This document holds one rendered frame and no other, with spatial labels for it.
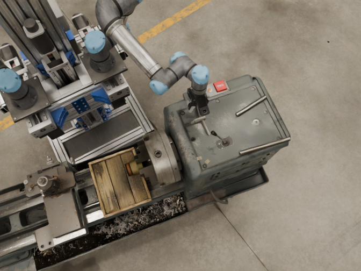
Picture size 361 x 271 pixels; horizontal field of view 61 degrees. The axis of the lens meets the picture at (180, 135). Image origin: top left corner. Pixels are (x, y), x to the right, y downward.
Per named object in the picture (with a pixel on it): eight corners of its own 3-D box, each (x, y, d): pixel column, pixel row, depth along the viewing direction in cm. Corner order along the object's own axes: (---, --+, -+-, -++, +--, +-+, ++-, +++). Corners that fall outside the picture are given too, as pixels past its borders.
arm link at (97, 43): (84, 52, 179) (77, 37, 166) (102, 38, 182) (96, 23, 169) (98, 65, 176) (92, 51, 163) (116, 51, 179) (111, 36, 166)
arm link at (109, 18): (81, 3, 125) (163, 93, 129) (101, -12, 128) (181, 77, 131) (82, 17, 136) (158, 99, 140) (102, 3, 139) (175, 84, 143)
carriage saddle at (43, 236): (71, 162, 197) (67, 159, 192) (90, 233, 183) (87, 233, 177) (24, 178, 193) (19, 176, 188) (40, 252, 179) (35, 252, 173)
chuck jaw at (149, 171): (157, 162, 173) (164, 181, 167) (158, 165, 177) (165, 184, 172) (138, 169, 171) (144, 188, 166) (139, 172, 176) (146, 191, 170)
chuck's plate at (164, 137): (162, 135, 196) (161, 121, 166) (179, 182, 190) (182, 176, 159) (157, 137, 196) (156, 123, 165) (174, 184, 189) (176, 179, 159)
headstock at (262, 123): (243, 98, 214) (257, 68, 177) (274, 161, 199) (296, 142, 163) (163, 127, 206) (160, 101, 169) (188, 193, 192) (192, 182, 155)
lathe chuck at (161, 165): (157, 137, 196) (156, 123, 165) (174, 184, 189) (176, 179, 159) (143, 142, 195) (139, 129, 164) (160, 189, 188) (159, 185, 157)
